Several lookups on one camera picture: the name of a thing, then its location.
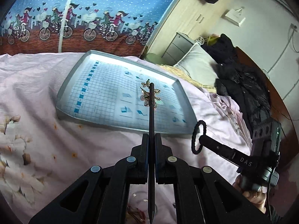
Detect black braided hair tie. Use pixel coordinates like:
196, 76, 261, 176
190, 120, 207, 155

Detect person's right hand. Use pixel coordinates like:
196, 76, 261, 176
233, 175, 266, 214

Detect dark wooden headboard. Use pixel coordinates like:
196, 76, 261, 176
236, 47, 298, 170

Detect black jacket pile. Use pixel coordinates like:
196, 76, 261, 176
201, 34, 271, 136

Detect white pillow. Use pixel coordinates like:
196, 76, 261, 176
174, 43, 218, 86

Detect grey shallow tray box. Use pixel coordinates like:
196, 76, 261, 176
56, 50, 197, 135

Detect grey bedside drawer cabinet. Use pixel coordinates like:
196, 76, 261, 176
162, 32, 195, 66

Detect white paper bag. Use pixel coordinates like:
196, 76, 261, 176
224, 7, 246, 27

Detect beige wooden wardrobe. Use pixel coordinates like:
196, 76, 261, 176
143, 0, 233, 56

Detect blue printed fabric wardrobe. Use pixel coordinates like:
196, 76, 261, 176
1, 0, 174, 56

